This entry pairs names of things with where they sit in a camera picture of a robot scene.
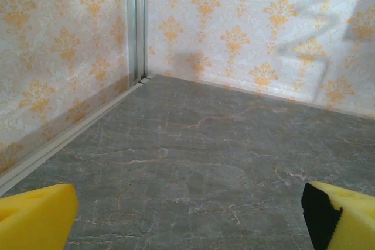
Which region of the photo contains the aluminium table edge rail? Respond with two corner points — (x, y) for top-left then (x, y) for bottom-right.
(0, 76), (151, 197)

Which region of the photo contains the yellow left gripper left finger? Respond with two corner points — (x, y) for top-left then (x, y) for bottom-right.
(0, 183), (79, 250)

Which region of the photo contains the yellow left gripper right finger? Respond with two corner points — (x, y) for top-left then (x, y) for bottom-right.
(301, 181), (375, 250)

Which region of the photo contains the aluminium frame corner post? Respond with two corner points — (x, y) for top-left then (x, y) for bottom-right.
(125, 0), (149, 84)

